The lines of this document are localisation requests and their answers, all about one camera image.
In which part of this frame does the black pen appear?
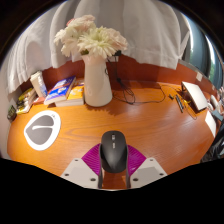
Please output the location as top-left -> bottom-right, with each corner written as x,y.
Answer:
174,94 -> 185,114

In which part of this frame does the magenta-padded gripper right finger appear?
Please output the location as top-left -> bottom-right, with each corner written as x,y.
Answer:
125,144 -> 168,190

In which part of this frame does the black computer mouse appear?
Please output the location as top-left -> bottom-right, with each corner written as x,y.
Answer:
99,130 -> 130,174

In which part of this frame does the red-brown book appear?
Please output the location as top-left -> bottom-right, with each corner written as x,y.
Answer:
33,95 -> 48,105

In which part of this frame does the dark framed window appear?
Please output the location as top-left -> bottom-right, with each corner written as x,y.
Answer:
186,16 -> 224,91

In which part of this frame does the blue book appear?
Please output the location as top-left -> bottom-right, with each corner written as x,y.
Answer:
43,75 -> 77,106

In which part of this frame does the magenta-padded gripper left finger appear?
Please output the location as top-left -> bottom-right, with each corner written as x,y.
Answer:
60,143 -> 104,190

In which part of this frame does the black power adapter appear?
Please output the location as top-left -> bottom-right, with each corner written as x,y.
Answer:
111,49 -> 123,63

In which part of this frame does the cream travel tumbler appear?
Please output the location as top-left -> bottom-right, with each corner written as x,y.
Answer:
29,70 -> 48,98

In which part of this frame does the white ceramic pitcher vase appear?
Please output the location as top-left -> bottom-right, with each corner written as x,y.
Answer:
81,54 -> 114,108

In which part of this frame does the yellow white book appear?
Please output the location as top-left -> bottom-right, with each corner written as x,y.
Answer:
14,101 -> 36,115

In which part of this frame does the silver laptop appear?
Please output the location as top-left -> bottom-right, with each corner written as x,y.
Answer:
181,80 -> 209,112

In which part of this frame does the black cable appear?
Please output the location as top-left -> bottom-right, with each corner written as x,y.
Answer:
106,59 -> 167,105

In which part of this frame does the white pink flower bouquet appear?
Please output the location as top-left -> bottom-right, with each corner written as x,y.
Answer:
53,14 -> 129,61

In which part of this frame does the dark jar with green lid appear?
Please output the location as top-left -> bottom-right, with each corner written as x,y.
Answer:
6,104 -> 18,122

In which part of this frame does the dark book with white spine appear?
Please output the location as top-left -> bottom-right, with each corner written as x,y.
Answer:
15,97 -> 36,111

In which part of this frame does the orange yellow book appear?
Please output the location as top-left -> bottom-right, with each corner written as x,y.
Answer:
54,83 -> 86,108

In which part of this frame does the white curtain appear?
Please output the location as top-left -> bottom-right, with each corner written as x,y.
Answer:
6,0 -> 193,94

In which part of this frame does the round white grey mouse pad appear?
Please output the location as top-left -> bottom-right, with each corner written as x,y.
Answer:
23,110 -> 62,151

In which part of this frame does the yellow and black book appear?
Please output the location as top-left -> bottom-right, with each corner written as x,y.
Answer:
18,87 -> 38,102

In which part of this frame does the white paper sheet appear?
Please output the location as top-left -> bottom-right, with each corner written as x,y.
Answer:
204,110 -> 218,138

